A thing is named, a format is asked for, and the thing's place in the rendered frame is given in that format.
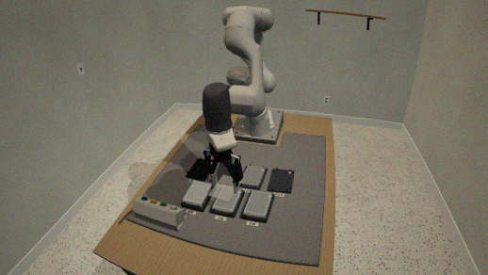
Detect grey button panel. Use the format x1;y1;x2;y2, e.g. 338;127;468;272
119;196;187;232

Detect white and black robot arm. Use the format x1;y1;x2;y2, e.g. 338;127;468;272
203;6;276;153

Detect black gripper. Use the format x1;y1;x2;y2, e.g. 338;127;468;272
203;142;243;194

